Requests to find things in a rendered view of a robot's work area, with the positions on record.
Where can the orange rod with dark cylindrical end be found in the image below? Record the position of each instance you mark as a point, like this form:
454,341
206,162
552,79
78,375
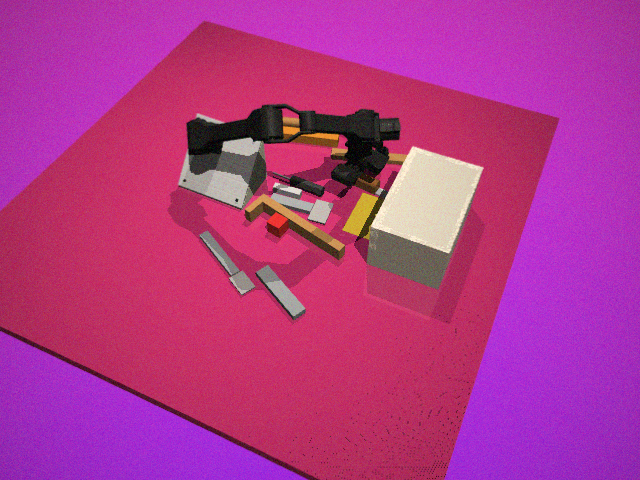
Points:
291,122

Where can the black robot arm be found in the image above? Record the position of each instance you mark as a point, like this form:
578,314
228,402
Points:
266,124

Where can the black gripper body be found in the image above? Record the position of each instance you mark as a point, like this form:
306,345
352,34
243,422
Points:
347,174

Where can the black-handled metal rod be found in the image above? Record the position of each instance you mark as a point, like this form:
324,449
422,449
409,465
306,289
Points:
304,184

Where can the red cube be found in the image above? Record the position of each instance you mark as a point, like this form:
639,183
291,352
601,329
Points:
277,225

